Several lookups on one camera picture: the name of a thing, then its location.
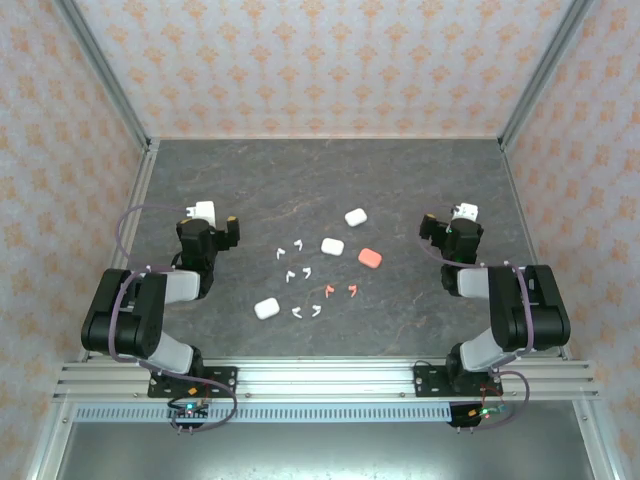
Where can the short aluminium frame rail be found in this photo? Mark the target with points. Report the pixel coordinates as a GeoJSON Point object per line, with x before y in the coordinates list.
{"type": "Point", "coordinates": [595, 440]}
{"type": "Point", "coordinates": [52, 440]}

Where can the grey metal sheet panel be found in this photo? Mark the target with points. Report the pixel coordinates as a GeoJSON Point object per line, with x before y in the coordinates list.
{"type": "Point", "coordinates": [320, 450]}

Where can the aluminium frame post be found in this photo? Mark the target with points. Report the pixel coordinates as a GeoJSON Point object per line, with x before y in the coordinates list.
{"type": "Point", "coordinates": [103, 65]}
{"type": "Point", "coordinates": [547, 65]}

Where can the pink earbud charging case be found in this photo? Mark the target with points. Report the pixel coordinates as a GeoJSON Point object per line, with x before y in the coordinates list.
{"type": "Point", "coordinates": [370, 257]}

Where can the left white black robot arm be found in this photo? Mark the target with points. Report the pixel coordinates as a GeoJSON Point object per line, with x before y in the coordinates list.
{"type": "Point", "coordinates": [125, 320]}

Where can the white earbud charging case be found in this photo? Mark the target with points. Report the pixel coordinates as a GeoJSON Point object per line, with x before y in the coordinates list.
{"type": "Point", "coordinates": [266, 308]}
{"type": "Point", "coordinates": [355, 217]}
{"type": "Point", "coordinates": [332, 246]}

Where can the small electronics board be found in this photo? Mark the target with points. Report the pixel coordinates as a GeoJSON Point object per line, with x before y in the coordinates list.
{"type": "Point", "coordinates": [482, 412]}
{"type": "Point", "coordinates": [189, 411]}

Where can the aluminium table side rail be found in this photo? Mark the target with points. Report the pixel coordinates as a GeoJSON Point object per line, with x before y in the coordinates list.
{"type": "Point", "coordinates": [140, 180]}
{"type": "Point", "coordinates": [515, 180]}

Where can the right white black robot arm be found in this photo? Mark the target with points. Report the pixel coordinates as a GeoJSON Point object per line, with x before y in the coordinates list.
{"type": "Point", "coordinates": [535, 320]}

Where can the long aluminium mounting rail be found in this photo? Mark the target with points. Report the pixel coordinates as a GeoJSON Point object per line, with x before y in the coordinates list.
{"type": "Point", "coordinates": [325, 380]}

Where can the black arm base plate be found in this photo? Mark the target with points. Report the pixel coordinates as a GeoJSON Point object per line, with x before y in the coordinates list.
{"type": "Point", "coordinates": [425, 382]}
{"type": "Point", "coordinates": [225, 382]}

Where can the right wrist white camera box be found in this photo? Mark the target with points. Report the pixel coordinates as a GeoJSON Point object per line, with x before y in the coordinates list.
{"type": "Point", "coordinates": [467, 211]}

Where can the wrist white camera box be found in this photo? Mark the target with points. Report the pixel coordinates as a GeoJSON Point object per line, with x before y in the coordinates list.
{"type": "Point", "coordinates": [467, 211]}
{"type": "Point", "coordinates": [202, 212]}

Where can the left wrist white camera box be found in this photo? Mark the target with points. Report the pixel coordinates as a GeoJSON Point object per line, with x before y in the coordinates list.
{"type": "Point", "coordinates": [202, 212]}

